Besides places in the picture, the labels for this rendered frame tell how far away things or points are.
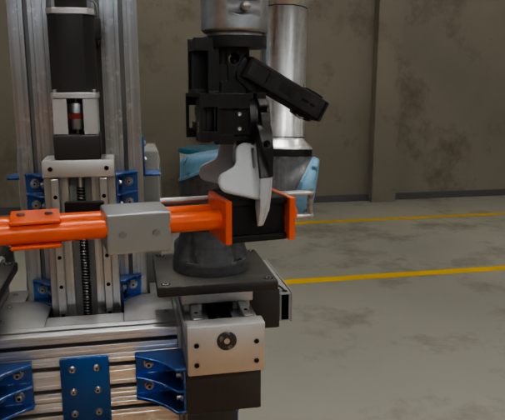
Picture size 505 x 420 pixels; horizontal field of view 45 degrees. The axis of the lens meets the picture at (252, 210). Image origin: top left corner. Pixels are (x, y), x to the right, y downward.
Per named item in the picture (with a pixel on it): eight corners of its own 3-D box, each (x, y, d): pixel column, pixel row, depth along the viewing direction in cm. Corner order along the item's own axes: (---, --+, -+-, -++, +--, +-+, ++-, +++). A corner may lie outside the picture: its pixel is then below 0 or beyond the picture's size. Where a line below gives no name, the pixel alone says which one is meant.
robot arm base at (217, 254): (170, 257, 128) (168, 211, 126) (241, 253, 131) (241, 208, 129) (176, 280, 113) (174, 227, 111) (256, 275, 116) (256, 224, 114)
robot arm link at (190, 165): (188, 210, 127) (187, 145, 124) (252, 212, 125) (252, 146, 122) (172, 223, 115) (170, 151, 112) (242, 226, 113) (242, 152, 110)
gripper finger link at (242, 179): (219, 229, 68) (210, 148, 69) (269, 225, 69) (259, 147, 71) (226, 224, 65) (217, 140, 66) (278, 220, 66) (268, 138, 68)
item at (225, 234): (225, 245, 68) (225, 201, 67) (207, 231, 75) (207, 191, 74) (295, 239, 71) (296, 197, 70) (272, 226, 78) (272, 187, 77)
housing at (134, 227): (107, 257, 65) (105, 215, 64) (101, 242, 71) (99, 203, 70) (172, 251, 67) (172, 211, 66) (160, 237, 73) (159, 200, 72)
